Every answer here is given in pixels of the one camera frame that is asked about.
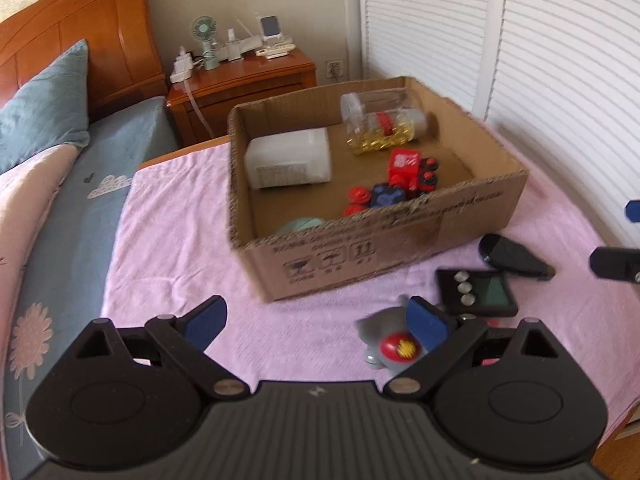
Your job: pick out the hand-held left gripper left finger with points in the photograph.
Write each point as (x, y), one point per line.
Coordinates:
(205, 325)

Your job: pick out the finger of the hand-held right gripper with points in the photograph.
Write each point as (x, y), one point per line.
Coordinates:
(634, 211)
(612, 264)

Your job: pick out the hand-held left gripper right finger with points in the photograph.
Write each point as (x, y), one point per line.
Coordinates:
(425, 325)

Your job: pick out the grey big-eyed toy figure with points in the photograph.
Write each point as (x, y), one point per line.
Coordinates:
(380, 332)

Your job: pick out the brown cardboard box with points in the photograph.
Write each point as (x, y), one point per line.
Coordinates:
(400, 240)

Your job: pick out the blue toy block red wheels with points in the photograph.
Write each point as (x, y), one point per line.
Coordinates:
(385, 195)

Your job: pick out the teal egg-shaped case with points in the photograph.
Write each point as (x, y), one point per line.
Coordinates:
(300, 225)

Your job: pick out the red toy train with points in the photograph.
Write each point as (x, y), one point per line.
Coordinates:
(404, 165)

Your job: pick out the white plastic container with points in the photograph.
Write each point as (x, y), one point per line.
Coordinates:
(290, 157)

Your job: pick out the bottle of golden capsules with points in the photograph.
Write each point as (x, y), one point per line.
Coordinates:
(380, 132)

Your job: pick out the clear plastic jar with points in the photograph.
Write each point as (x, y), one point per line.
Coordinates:
(372, 102)

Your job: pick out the black digital timer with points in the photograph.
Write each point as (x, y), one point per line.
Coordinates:
(492, 292)

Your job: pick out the pink cloth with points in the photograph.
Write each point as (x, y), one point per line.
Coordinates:
(175, 240)

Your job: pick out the black wedge-shaped object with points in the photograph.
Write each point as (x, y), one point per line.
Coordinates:
(510, 255)

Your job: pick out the white louvered closet door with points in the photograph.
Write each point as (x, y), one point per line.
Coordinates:
(425, 25)
(575, 85)

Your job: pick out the blue floral bedsheet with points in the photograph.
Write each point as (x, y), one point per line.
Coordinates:
(75, 240)

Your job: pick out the pink floral blanket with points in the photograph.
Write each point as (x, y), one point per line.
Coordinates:
(30, 200)

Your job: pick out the wooden nightstand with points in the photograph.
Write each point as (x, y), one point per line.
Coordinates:
(240, 90)

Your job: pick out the white power strip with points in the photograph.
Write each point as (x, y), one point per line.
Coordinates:
(182, 67)

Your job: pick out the blue pillow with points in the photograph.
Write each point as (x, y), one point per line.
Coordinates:
(45, 105)

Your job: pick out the small white bottle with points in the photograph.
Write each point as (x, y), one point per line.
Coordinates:
(233, 47)

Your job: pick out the small green desk fan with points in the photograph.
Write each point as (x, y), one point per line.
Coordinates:
(203, 28)

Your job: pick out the phone on white stand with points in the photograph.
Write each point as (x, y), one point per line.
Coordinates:
(270, 26)

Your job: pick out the wooden headboard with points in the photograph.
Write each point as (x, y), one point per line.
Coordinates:
(115, 20)

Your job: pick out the white wall outlet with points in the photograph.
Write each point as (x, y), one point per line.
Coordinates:
(334, 68)

